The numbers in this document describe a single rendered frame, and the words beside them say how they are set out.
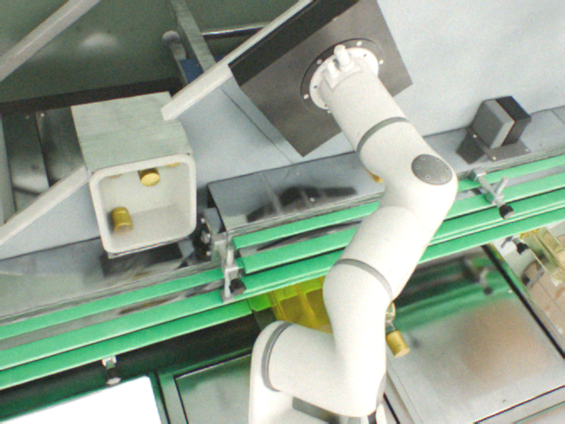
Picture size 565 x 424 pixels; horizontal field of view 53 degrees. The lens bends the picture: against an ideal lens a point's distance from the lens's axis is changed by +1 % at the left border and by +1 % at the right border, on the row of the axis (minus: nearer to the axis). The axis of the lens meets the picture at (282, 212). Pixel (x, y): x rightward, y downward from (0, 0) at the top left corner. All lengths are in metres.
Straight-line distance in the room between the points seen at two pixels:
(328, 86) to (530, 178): 0.62
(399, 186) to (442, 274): 0.74
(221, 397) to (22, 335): 0.40
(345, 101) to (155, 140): 0.32
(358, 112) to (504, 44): 0.49
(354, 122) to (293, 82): 0.14
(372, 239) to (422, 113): 0.62
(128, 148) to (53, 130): 0.78
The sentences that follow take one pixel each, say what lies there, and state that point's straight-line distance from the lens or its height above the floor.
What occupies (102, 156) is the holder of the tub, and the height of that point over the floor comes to 0.80.
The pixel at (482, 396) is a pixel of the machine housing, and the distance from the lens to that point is 1.39.
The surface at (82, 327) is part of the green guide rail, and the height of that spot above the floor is 0.93.
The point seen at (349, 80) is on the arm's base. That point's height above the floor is 0.87.
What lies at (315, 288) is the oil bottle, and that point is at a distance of 1.17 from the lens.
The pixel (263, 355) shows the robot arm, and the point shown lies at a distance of 0.71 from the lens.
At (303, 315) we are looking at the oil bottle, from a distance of 1.14.
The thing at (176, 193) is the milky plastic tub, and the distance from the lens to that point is 1.12.
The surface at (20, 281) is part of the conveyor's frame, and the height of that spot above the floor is 0.81.
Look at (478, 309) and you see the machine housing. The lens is 1.50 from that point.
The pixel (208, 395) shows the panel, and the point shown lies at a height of 1.07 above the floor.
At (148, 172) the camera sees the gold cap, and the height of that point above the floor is 0.81.
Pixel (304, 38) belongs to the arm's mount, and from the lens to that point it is 0.91.
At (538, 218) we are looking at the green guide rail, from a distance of 1.58.
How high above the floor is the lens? 1.47
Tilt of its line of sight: 33 degrees down
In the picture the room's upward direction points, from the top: 154 degrees clockwise
